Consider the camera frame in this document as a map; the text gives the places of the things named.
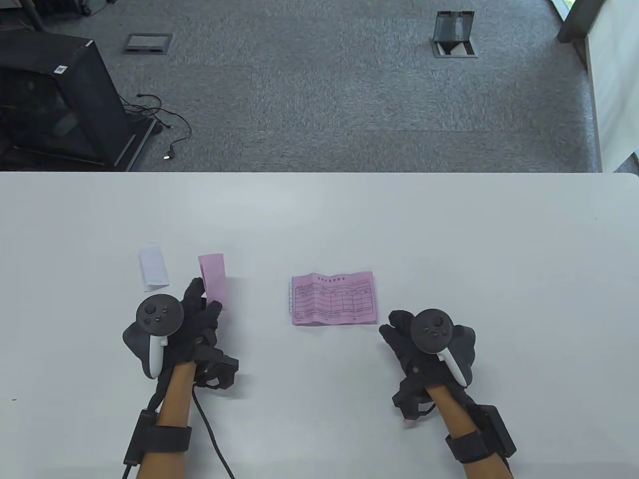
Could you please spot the person's left hand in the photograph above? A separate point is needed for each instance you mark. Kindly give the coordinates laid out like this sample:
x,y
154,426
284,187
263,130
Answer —
x,y
199,329

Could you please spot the person's right hand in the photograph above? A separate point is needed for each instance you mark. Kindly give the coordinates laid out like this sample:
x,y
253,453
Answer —
x,y
399,344

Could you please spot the pink invoice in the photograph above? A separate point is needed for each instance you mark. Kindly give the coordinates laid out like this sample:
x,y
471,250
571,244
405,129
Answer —
x,y
214,274
334,299

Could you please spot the white invoice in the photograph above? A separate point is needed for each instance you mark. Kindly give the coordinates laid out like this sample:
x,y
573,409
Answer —
x,y
154,267
290,299

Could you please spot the person's right forearm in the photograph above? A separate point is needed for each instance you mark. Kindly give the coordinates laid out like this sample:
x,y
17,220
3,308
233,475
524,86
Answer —
x,y
454,414

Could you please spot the black forearm battery box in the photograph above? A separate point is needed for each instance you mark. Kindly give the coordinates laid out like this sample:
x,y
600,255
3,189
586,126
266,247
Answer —
x,y
137,439
499,431

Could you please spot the person's left forearm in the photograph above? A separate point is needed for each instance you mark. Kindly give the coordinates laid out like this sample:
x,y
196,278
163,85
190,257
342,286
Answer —
x,y
172,399

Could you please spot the grey tracking controller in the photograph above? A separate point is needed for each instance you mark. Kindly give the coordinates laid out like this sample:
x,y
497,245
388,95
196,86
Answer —
x,y
432,332
159,314

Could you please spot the black equipment cabinet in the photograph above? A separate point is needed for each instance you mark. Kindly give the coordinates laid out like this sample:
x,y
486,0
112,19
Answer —
x,y
75,100

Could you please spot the closed grey floor socket box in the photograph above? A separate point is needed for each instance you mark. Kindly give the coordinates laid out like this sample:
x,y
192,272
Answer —
x,y
148,43

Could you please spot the open grey floor socket box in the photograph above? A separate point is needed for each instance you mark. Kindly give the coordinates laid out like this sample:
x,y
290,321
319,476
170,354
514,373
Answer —
x,y
453,27

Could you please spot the white partition panel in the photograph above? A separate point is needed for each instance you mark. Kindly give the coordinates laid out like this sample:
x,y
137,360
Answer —
x,y
616,75

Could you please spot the dark furniture base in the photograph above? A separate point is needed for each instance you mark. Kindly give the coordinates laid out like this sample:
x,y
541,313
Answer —
x,y
50,7

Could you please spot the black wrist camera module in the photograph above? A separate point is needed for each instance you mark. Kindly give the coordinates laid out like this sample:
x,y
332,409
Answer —
x,y
412,399
219,369

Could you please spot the dark grey post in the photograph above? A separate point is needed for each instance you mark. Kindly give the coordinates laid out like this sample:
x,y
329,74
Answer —
x,y
579,20

